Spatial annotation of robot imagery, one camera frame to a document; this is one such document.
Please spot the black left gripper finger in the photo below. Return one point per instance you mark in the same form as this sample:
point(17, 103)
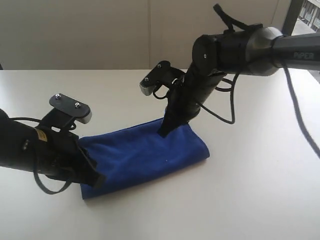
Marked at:
point(93, 177)

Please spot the dark window frame post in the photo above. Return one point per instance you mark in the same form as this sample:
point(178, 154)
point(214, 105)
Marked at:
point(291, 16)

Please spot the blue towel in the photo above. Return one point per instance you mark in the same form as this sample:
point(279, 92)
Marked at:
point(136, 155)

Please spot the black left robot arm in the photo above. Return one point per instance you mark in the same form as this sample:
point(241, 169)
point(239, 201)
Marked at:
point(16, 150)

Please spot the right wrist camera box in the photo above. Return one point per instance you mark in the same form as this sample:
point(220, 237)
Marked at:
point(163, 74)

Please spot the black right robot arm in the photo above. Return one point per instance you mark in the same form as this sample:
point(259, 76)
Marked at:
point(258, 52)

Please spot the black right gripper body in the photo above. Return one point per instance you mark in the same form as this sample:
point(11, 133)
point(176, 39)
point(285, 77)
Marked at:
point(184, 100)

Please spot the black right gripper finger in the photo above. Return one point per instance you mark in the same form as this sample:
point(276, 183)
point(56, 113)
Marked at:
point(170, 122)

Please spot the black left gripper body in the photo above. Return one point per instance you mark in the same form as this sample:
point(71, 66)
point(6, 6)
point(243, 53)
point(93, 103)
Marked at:
point(59, 156)

